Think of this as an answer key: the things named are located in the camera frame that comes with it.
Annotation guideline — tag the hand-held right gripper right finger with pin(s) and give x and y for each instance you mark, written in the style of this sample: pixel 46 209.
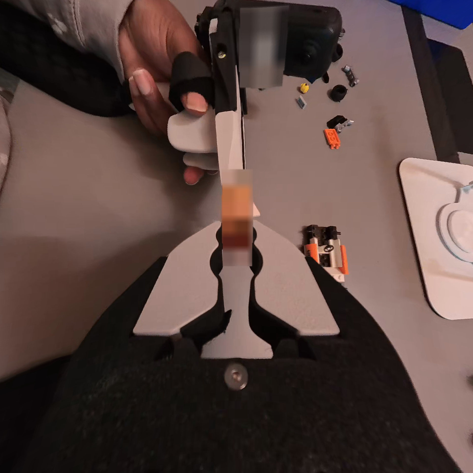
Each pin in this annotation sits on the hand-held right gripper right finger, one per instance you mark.
pixel 295 292

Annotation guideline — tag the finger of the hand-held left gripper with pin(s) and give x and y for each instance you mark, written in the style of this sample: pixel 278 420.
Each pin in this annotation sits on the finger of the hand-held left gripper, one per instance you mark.
pixel 229 140

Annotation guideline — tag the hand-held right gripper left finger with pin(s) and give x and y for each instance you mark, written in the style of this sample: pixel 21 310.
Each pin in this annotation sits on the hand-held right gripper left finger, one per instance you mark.
pixel 181 292

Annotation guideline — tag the orange white lego car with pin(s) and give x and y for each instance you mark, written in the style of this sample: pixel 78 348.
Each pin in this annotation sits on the orange white lego car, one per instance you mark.
pixel 329 255

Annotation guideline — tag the white book stand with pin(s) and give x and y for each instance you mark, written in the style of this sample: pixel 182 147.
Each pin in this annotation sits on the white book stand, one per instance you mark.
pixel 436 244

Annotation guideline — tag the person's left forearm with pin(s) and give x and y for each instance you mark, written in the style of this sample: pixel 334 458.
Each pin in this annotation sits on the person's left forearm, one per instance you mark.
pixel 89 22

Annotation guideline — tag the yellow grey lego piece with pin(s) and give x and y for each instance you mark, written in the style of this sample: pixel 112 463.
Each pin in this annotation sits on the yellow grey lego piece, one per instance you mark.
pixel 304 89

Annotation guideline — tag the grey bumpy lego piece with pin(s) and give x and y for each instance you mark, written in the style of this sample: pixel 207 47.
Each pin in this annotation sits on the grey bumpy lego piece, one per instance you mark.
pixel 349 75

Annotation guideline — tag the black lego tire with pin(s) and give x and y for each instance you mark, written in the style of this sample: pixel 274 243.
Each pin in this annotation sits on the black lego tire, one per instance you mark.
pixel 338 93

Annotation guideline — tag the orange lego plate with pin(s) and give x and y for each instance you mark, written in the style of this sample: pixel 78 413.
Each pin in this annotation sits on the orange lego plate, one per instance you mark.
pixel 332 139

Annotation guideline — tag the person's left hand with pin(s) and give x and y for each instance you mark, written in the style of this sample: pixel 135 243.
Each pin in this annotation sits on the person's left hand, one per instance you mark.
pixel 151 44

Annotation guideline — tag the blue storage bin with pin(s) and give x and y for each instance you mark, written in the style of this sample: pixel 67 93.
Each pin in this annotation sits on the blue storage bin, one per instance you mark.
pixel 443 9

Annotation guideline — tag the black textured pad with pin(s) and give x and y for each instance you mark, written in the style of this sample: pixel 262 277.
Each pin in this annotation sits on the black textured pad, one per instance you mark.
pixel 29 421

